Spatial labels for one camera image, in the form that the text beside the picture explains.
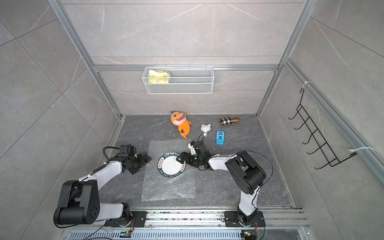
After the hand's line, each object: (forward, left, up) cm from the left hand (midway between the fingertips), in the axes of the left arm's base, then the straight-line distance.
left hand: (147, 159), depth 91 cm
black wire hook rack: (-17, -86, +28) cm, 92 cm away
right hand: (-2, -22, 0) cm, 22 cm away
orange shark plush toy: (+30, -19, +4) cm, 36 cm away
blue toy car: (+16, -48, -1) cm, 51 cm away
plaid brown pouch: (+32, -57, -1) cm, 65 cm away
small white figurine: (+24, -38, 0) cm, 45 cm away
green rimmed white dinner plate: (-4, -14, -2) cm, 14 cm away
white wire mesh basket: (+46, -22, +26) cm, 57 cm away
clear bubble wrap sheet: (-16, -9, -3) cm, 18 cm away
